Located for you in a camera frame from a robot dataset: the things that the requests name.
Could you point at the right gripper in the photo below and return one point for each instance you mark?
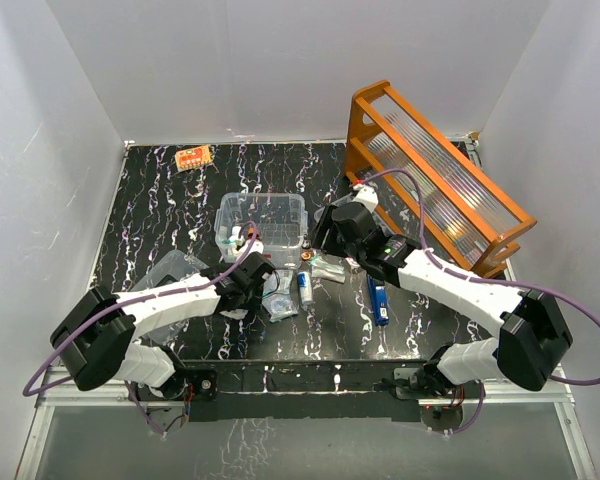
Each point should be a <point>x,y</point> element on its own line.
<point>323,237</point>

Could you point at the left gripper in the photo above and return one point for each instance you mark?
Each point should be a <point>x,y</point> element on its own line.
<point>253,302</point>

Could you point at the white green small bottle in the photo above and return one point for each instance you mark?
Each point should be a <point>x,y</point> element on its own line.
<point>232,239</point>

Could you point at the brown orange medicine bottle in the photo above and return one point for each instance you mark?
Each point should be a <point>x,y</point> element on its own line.
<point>246,234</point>

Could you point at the clear first aid box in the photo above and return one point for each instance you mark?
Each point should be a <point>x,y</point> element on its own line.
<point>281,219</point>

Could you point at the white blue gauze packet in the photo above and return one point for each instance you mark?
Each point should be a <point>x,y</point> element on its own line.
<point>236,314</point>

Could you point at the clear tray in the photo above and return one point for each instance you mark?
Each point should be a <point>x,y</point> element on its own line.
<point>352,263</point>

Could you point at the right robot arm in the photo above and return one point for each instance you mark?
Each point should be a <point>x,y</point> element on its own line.
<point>528,335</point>

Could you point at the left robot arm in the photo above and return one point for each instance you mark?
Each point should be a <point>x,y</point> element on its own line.
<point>98,340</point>

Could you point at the clear bag teal header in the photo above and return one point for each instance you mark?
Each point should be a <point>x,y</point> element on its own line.
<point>278,283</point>

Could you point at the clear bag with tubing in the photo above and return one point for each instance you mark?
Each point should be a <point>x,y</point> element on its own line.
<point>280,307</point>

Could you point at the white swab packet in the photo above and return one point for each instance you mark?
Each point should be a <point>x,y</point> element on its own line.
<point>322,269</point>

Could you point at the blue white tube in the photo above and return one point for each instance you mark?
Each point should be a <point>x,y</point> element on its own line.
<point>305,288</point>

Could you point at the clear box lid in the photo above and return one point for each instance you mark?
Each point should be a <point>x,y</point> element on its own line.
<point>173,267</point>

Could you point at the blue thermometer case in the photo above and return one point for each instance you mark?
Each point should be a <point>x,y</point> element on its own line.
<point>379,303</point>

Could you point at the orange wooden shelf rack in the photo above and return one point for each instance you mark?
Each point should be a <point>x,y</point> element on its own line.
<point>471,217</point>

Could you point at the orange pill blister pack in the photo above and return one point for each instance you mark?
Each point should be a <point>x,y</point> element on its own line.
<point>193,158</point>

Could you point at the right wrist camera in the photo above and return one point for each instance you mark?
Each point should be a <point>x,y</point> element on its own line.
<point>365,195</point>

